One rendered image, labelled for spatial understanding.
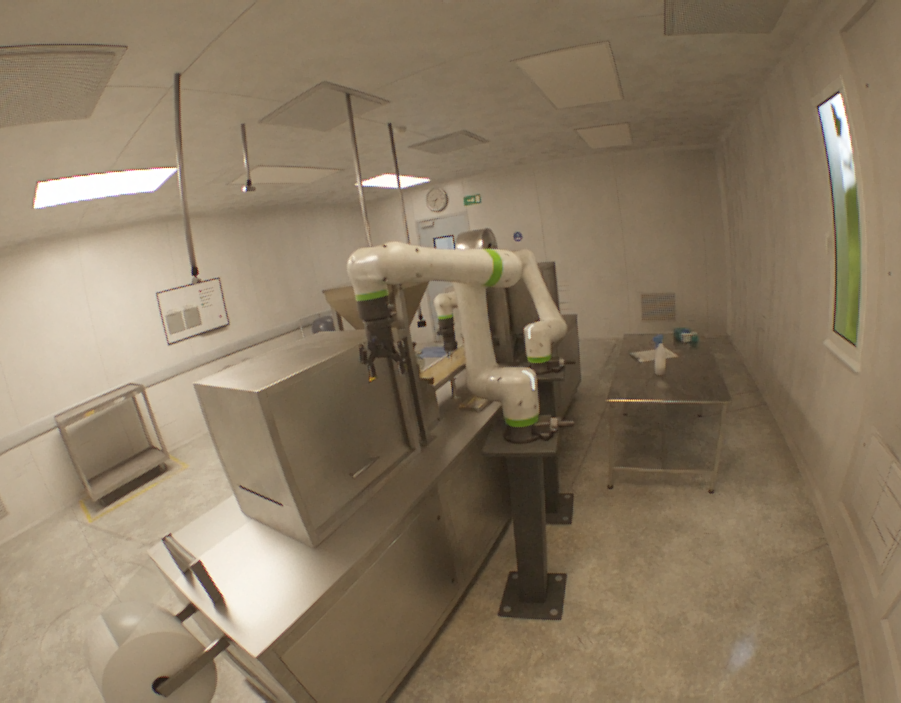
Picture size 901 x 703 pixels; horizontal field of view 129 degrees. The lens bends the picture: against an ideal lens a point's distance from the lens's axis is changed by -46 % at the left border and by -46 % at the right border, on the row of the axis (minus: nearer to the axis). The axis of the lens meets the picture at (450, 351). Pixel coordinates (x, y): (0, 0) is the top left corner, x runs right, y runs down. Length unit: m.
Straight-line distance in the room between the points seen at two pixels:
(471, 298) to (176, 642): 1.45
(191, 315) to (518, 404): 4.48
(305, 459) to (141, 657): 0.82
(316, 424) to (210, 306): 4.24
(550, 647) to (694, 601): 0.70
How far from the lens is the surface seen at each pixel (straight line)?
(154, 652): 1.33
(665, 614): 2.02
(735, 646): 1.99
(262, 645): 1.13
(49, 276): 4.88
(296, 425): 1.23
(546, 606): 2.01
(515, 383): 1.32
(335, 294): 1.74
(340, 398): 1.35
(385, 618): 1.48
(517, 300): 2.60
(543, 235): 6.05
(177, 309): 5.19
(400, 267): 0.96
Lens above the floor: 1.61
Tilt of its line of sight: 15 degrees down
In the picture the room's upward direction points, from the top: 9 degrees counter-clockwise
